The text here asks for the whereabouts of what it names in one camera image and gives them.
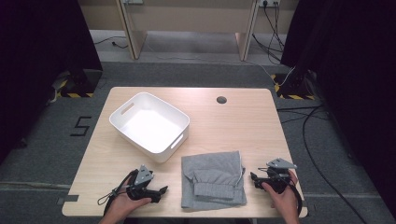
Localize person's left hand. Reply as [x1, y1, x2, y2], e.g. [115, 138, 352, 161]
[106, 182, 153, 222]

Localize grey pants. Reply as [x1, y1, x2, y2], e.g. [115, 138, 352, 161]
[180, 150, 248, 210]

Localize person's right hand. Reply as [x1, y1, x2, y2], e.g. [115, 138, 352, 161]
[261, 169, 301, 218]

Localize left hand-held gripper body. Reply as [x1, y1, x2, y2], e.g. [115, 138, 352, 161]
[125, 163, 157, 202]

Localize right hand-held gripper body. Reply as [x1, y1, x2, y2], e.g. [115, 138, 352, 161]
[257, 157, 298, 194]

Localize black floor cable with plug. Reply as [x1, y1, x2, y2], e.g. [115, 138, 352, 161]
[92, 35, 129, 49]

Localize black curtain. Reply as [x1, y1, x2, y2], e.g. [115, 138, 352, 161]
[279, 0, 396, 218]
[0, 0, 104, 164]

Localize long black floor cable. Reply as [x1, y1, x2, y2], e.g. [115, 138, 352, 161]
[276, 104, 370, 224]

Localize bundle of black hanging cables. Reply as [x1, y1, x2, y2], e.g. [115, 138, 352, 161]
[251, 1, 287, 63]

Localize white plastic bin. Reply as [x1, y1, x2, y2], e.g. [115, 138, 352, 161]
[108, 91, 191, 164]

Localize black stand base striped tape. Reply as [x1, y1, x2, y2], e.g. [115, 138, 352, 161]
[270, 72, 318, 101]
[55, 69, 104, 99]

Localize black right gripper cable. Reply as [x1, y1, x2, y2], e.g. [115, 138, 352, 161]
[288, 175, 304, 217]

